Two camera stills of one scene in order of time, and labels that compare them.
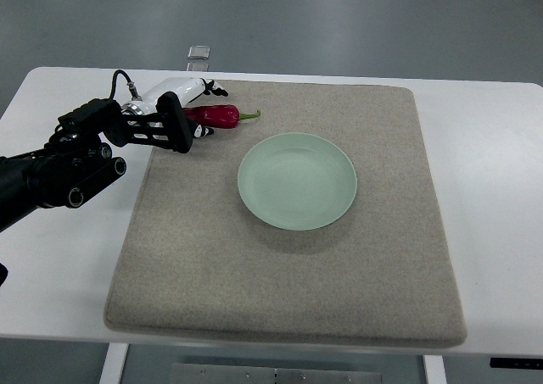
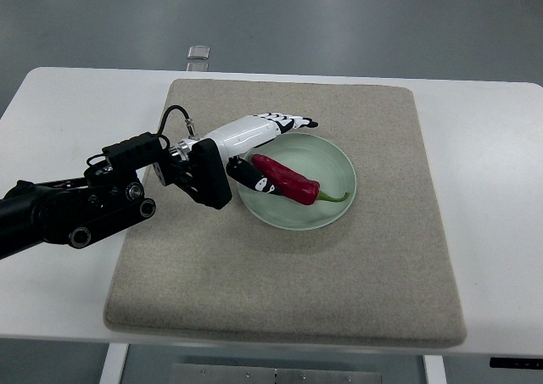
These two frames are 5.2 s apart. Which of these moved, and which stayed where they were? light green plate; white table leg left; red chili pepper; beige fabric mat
Moved: red chili pepper
Stayed: light green plate; white table leg left; beige fabric mat
